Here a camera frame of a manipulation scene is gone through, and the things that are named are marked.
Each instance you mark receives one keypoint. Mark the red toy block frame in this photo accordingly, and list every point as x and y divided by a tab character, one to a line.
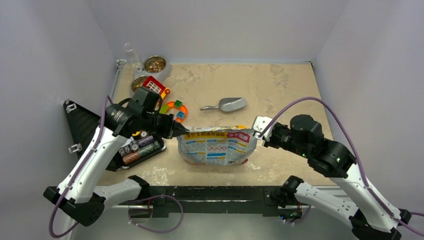
155	86

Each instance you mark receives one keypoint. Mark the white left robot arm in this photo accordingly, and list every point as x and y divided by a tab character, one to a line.
117	124

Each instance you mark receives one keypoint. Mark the silver metal scoop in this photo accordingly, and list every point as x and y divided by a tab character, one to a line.
228	105

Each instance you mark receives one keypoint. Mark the colourful pet food bag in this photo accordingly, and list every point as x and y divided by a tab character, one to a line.
217	146

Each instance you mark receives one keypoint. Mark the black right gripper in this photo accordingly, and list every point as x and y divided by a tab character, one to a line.
271	141

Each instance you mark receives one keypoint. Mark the black poker chip case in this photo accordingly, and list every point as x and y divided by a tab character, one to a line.
82	123

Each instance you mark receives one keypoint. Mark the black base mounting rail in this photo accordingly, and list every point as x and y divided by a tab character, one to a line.
268	201

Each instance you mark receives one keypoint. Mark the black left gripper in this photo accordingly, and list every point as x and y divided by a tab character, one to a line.
170	127

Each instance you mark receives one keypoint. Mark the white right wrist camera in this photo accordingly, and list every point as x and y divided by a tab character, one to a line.
263	127

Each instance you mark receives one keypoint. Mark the aluminium frame rail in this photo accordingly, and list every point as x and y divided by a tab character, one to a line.
108	195

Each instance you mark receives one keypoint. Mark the clear water bottle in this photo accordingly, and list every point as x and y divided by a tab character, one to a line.
133	58

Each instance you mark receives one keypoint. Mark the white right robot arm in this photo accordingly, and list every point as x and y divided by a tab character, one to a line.
368	214

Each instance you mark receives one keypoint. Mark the grey double pet bowl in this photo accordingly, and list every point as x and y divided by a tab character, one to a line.
156	66

